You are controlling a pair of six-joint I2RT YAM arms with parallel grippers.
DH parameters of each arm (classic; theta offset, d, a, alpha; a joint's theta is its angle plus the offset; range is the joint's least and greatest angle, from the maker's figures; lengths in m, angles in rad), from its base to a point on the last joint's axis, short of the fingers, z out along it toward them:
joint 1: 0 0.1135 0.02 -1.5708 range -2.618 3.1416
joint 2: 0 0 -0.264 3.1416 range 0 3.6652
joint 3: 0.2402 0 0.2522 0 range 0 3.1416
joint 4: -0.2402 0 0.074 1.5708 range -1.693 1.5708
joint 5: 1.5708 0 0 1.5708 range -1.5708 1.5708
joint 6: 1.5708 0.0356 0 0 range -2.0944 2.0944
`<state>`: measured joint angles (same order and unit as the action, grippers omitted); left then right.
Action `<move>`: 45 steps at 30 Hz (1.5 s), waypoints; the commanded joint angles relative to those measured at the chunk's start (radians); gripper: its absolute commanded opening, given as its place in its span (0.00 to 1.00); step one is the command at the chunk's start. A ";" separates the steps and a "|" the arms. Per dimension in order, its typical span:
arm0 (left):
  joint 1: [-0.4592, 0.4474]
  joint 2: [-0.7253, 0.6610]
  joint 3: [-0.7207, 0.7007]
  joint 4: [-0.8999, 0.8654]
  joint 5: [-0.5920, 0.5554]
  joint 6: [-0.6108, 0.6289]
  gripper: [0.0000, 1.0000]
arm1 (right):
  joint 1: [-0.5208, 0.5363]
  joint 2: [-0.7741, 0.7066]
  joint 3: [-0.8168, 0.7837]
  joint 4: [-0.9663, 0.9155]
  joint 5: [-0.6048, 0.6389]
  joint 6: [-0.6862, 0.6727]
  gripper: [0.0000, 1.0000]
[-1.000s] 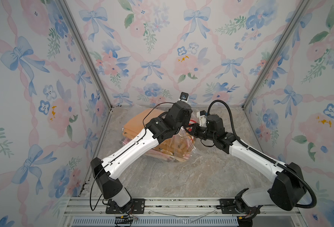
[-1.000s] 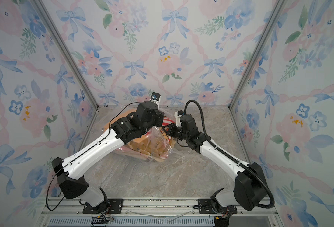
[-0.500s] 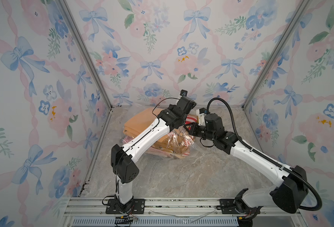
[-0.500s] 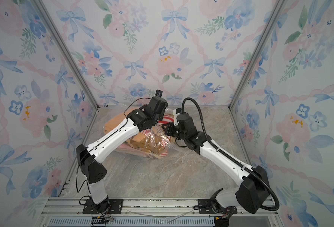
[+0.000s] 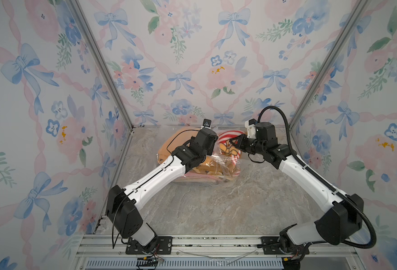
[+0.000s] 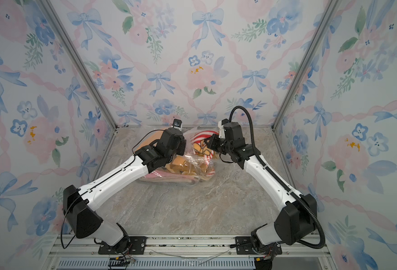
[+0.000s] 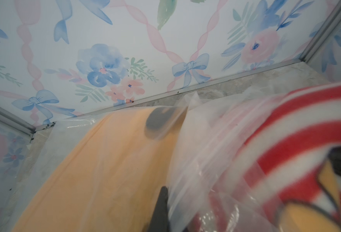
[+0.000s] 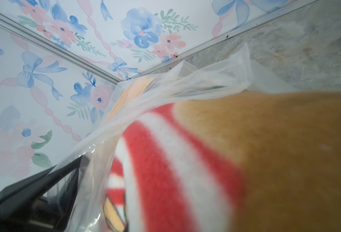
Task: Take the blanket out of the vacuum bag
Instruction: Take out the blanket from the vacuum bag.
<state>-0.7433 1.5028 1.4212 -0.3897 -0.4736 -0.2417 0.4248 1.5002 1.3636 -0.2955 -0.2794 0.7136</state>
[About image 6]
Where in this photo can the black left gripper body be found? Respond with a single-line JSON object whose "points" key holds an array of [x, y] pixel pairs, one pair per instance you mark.
{"points": [[181, 151]]}

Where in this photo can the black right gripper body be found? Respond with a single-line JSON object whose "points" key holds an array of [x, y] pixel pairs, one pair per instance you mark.
{"points": [[225, 147]]}

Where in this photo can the orange cartoon print blanket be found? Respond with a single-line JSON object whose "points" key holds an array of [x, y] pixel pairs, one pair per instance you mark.
{"points": [[191, 158]]}

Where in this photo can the clear plastic vacuum bag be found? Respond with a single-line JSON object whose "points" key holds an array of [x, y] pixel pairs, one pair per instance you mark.
{"points": [[185, 158]]}

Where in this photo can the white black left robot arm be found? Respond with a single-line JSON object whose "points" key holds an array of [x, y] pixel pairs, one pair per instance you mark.
{"points": [[80, 204]]}

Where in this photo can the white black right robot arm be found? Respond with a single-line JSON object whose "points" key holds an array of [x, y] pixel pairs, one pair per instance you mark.
{"points": [[297, 220]]}

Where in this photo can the pink fleece blanket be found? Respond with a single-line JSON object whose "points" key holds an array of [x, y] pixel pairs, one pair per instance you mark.
{"points": [[162, 176]]}

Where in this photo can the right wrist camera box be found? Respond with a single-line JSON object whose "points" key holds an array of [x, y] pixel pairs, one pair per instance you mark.
{"points": [[221, 128]]}

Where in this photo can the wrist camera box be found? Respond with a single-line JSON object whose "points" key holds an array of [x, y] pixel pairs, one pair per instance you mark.
{"points": [[177, 124], [221, 128]]}

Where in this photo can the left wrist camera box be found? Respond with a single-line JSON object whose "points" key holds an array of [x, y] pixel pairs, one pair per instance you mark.
{"points": [[177, 124]]}

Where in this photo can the left rear aluminium corner post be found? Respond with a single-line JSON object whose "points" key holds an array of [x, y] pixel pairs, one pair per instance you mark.
{"points": [[50, 13]]}

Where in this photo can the aluminium corner post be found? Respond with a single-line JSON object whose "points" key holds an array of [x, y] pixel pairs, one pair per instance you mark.
{"points": [[323, 25], [50, 13]]}

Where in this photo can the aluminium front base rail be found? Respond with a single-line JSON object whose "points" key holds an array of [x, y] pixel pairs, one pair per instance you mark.
{"points": [[187, 252]]}

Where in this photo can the right rear aluminium corner post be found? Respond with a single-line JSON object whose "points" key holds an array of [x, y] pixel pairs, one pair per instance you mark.
{"points": [[323, 25]]}

